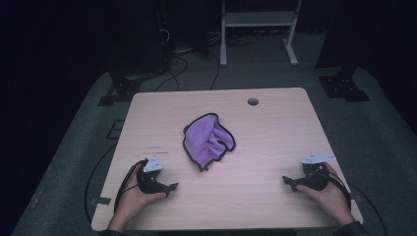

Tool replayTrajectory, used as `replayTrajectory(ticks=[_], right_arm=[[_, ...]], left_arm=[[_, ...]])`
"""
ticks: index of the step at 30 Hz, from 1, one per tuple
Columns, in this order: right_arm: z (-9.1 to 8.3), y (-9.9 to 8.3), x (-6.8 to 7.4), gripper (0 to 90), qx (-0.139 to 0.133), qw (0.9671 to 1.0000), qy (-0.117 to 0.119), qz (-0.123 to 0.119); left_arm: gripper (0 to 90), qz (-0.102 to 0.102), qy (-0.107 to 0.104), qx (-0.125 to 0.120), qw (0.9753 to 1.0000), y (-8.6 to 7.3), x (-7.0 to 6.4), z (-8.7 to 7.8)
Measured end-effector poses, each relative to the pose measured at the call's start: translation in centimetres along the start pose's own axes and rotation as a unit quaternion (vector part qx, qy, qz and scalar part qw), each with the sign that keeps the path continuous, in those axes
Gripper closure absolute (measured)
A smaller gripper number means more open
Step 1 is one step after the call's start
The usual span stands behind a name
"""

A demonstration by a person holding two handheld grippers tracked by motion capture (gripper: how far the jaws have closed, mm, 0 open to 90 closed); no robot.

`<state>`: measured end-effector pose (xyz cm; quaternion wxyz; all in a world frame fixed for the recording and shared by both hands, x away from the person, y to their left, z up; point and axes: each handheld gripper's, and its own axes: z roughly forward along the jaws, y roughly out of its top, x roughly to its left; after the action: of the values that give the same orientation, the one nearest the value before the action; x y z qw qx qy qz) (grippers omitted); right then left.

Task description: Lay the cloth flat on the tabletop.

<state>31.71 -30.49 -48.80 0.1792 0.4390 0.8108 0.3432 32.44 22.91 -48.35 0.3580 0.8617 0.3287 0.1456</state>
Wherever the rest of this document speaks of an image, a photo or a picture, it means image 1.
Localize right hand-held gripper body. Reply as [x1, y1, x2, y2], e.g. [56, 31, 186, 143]
[294, 150, 337, 192]

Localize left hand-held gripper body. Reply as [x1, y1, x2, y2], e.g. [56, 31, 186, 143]
[136, 155, 171, 196]

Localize purple cloth with black trim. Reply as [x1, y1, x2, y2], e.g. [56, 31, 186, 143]
[182, 112, 237, 173]

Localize person's left hand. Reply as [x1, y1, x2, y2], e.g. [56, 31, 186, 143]
[109, 162, 167, 228]

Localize person's right hand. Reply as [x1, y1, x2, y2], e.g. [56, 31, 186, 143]
[296, 162, 356, 227]

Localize grey tape strip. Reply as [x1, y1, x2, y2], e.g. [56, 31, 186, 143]
[89, 196, 113, 207]

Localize black stand base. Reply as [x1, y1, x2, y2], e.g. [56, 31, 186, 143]
[316, 63, 372, 103]
[96, 68, 165, 107]

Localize left hand-held gripper cable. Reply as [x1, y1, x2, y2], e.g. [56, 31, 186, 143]
[113, 158, 149, 213]

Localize hand-held gripper cable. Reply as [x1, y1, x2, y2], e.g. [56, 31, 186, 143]
[113, 158, 149, 213]
[323, 169, 389, 236]

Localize right hand-held gripper cable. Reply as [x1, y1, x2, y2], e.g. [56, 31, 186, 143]
[323, 169, 389, 236]

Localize black floor cable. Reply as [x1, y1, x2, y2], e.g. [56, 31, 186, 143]
[153, 53, 190, 93]
[208, 48, 221, 91]

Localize white metal stand frame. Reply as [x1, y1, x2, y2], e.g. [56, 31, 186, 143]
[219, 0, 304, 68]

